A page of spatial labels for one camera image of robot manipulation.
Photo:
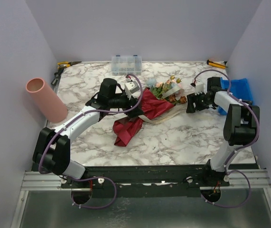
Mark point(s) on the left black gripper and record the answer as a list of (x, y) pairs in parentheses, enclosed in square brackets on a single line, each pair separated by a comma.
[(136, 111)]

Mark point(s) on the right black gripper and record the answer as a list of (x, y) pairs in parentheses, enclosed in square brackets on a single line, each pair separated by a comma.
[(197, 100)]

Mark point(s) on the beige printed ribbon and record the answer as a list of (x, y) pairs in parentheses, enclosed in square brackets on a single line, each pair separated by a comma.
[(162, 101)]

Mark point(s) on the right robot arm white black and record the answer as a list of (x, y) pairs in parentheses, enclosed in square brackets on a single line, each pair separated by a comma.
[(241, 127)]

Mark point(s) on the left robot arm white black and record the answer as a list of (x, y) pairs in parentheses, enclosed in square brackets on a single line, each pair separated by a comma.
[(52, 151)]

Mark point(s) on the pink cylindrical vase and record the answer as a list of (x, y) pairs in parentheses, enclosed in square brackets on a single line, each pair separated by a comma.
[(50, 105)]

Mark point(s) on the yellow black utility knife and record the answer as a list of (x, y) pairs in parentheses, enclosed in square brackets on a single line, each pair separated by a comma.
[(216, 64)]

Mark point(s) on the clear plastic organizer box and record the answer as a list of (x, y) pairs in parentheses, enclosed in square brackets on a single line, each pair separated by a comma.
[(122, 65)]

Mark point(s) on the blue plastic bin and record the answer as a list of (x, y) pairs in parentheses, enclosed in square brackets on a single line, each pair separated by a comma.
[(239, 88)]

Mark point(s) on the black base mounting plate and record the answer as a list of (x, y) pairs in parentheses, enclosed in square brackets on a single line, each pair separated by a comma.
[(189, 179)]

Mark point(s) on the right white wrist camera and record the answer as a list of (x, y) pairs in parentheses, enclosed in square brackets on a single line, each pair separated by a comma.
[(199, 87)]

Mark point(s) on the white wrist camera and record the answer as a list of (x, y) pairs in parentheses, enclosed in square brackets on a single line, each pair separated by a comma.
[(199, 87), (130, 88)]

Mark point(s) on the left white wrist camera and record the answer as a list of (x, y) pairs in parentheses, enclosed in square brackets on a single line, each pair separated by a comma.
[(130, 88)]

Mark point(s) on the yellow handled pliers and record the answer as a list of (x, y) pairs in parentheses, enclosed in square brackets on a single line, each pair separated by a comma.
[(66, 64)]

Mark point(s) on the aluminium extrusion rail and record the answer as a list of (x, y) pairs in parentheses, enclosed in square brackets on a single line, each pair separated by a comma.
[(34, 181)]

